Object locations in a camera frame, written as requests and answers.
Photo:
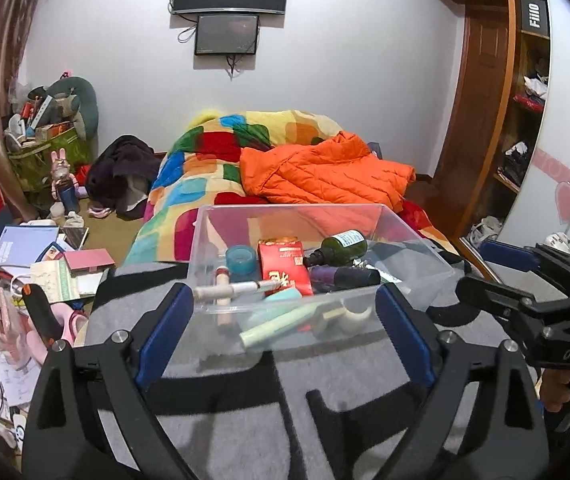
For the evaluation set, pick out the dark purple bottle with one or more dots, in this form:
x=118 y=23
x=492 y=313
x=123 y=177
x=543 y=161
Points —
x=345 y=278

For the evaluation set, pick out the colourful patchwork blanket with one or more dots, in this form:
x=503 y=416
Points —
x=190 y=190

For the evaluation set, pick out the red cloth on shelf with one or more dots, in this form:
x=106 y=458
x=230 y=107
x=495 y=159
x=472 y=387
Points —
x=530 y=102

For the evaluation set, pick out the grey green neck pillow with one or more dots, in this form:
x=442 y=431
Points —
x=87 y=105

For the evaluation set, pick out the mint green tube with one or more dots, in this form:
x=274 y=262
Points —
x=280 y=321

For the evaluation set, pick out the teal round jar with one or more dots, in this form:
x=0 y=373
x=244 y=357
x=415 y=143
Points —
x=241 y=262

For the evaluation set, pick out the pink flat box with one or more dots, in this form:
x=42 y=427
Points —
x=90 y=260

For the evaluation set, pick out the dark clothes pile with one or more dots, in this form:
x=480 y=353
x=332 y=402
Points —
x=120 y=170

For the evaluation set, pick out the pink bunny toy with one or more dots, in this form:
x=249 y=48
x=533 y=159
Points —
x=61 y=172

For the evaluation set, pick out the green white booklet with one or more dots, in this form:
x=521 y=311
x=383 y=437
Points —
x=55 y=280

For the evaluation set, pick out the black cardboard box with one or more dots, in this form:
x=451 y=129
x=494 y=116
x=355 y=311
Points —
x=534 y=16

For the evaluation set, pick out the green fabric storage bag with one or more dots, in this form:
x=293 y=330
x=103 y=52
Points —
x=45 y=165

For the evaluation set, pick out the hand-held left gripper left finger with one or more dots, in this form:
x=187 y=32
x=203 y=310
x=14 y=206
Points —
x=165 y=332

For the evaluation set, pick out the red packet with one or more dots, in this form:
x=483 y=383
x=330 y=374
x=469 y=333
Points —
x=285 y=267

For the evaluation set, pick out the grey black patterned blanket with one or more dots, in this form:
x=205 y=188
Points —
x=245 y=410

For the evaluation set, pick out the white clothes on shelf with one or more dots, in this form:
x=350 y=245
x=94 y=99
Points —
x=537 y=82

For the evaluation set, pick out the yellow foam tube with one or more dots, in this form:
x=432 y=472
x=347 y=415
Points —
x=205 y=116

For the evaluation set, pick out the person's right hand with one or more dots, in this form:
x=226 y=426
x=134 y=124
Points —
x=556 y=390

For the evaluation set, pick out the pile of white papers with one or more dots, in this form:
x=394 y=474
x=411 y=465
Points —
x=7 y=380

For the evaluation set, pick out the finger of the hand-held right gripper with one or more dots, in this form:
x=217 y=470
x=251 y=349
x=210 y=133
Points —
x=500 y=295
x=507 y=256

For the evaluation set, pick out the light blue book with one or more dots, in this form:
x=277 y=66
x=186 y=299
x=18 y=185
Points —
x=22 y=245

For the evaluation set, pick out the black clothes on shelf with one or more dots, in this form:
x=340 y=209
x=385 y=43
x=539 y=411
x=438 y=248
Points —
x=515 y=162

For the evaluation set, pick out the clear plastic storage box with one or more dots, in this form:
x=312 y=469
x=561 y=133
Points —
x=205 y=240

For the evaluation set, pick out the grey plush socks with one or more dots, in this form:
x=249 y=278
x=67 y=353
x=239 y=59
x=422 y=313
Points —
x=67 y=217

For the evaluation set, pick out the white tape roll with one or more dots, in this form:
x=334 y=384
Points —
x=352 y=316

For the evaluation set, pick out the dark blue bottle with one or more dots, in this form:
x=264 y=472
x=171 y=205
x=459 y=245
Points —
x=70 y=200

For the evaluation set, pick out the wooden wardrobe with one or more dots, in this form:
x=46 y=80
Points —
x=475 y=110

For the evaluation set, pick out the white wooden stick tool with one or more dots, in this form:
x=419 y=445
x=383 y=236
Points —
x=225 y=289

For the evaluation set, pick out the small black wall monitor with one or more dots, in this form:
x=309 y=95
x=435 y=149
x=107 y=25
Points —
x=226 y=35

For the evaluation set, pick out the mint green small case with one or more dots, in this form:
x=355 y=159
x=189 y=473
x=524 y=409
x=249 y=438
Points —
x=283 y=295

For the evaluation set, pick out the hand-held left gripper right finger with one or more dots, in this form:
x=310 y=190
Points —
x=405 y=332

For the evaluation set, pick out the orange down jacket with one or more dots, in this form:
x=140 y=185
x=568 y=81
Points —
x=325 y=172

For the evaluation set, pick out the green glass bottle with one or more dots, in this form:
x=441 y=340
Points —
x=340 y=249

